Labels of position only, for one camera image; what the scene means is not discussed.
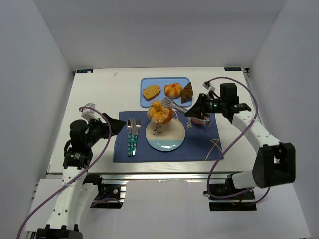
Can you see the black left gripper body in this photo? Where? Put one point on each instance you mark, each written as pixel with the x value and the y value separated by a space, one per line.
pixel 106 125

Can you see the metal fork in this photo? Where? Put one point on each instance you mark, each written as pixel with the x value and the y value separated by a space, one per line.
pixel 138 125

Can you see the cream and blue plate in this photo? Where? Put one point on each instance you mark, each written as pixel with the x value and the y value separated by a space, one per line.
pixel 166 137

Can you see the toast slice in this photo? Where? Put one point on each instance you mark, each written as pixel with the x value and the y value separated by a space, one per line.
pixel 151 91

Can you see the metal knife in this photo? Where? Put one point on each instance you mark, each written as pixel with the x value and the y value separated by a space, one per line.
pixel 132 136

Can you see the round orange pumpkin bun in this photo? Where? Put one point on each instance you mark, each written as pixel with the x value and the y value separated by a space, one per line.
pixel 173 90

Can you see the brown chocolate croissant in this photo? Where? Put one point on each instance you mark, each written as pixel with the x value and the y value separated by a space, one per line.
pixel 186 93

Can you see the blue tray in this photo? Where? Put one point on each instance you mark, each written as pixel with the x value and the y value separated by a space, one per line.
pixel 160 81

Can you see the metal spoon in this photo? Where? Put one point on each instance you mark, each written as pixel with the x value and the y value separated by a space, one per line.
pixel 129 128

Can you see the orange sugared bun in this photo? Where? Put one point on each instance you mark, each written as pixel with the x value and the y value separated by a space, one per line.
pixel 159 114

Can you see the blue fabric placemat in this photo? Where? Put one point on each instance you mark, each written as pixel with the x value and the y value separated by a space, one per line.
pixel 201 143

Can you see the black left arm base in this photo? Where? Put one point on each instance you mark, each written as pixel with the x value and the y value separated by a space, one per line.
pixel 111 192

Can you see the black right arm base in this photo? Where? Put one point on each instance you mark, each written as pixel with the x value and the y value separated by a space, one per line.
pixel 225 197

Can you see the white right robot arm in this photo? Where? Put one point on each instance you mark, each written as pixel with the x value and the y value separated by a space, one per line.
pixel 275 162

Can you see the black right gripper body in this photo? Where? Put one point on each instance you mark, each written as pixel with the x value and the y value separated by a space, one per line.
pixel 202 105

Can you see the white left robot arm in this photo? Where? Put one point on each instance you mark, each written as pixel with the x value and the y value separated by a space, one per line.
pixel 78 188

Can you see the metal tongs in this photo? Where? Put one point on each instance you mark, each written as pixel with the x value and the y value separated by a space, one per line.
pixel 169 103

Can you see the aluminium table frame rail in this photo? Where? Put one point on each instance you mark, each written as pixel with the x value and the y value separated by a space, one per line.
pixel 156 176

